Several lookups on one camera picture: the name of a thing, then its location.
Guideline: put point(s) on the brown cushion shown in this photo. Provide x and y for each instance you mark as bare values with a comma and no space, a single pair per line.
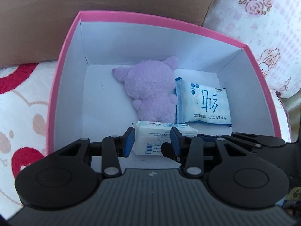
33,31

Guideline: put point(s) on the blue tissue pack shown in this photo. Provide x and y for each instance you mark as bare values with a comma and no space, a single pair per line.
203,104

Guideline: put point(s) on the pink patterned pillow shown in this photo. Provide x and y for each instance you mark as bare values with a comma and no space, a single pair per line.
271,29

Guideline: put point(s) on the white wipes pack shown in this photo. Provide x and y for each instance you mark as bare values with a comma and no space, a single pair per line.
149,136

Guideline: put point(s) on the beige curtain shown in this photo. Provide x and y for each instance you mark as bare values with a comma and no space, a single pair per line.
292,105

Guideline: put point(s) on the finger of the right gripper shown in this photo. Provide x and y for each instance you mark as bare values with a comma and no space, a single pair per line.
245,140
168,152

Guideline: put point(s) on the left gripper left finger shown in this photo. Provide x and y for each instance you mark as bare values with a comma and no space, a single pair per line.
114,147

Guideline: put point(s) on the bear print blanket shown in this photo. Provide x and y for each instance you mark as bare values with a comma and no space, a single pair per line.
25,91

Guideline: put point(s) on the purple plush toy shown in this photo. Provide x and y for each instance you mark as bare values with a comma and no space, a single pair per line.
151,84

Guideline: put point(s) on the pink cardboard box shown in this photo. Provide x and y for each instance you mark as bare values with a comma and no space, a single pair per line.
87,101

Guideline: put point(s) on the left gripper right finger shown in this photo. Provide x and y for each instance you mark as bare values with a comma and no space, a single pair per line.
189,152

